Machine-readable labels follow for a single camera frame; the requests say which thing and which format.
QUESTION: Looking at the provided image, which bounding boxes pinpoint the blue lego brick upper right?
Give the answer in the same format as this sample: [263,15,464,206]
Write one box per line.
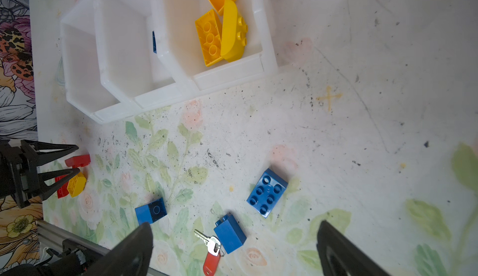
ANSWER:
[246,168,288,218]

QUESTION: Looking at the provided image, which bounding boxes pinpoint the red lego brick near arm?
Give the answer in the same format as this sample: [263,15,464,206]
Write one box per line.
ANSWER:
[55,175,69,199]

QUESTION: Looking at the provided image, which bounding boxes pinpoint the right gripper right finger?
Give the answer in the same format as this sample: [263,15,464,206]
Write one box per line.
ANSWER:
[317,221,389,276]

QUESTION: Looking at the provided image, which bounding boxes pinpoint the blue lego brick center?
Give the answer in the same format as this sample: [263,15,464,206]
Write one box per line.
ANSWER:
[135,198,168,225]

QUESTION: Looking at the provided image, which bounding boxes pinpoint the aluminium frame rail front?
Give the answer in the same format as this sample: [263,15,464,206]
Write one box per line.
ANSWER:
[37,221,164,276]

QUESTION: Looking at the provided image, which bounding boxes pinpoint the yellow lego brick left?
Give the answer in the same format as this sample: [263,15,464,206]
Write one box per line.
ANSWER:
[67,173,87,198]

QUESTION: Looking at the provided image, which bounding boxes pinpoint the yellow orange lego brick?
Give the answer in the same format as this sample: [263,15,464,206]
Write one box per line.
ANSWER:
[195,9,223,67]

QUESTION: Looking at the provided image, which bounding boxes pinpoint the red lego brick small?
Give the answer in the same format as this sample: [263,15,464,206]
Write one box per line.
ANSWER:
[65,154,91,168]

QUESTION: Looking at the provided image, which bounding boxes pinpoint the blue lego brick lower right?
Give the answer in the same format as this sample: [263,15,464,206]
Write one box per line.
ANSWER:
[214,214,246,254]

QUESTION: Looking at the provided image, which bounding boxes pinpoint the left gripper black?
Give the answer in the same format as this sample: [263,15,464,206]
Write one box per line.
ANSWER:
[1,139,80,208]

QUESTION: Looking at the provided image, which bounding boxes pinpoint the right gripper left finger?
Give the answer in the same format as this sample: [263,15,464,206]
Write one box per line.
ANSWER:
[84,223,153,276]

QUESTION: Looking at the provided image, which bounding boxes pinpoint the white three-compartment bin tray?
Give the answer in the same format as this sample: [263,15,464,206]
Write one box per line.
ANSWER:
[60,0,278,124]

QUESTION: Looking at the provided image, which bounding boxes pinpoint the small blue lego brick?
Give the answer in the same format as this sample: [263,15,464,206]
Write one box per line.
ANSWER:
[152,31,157,54]

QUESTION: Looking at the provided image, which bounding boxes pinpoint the yellow curved lego brick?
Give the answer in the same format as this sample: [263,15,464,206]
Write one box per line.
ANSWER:
[220,0,248,63]

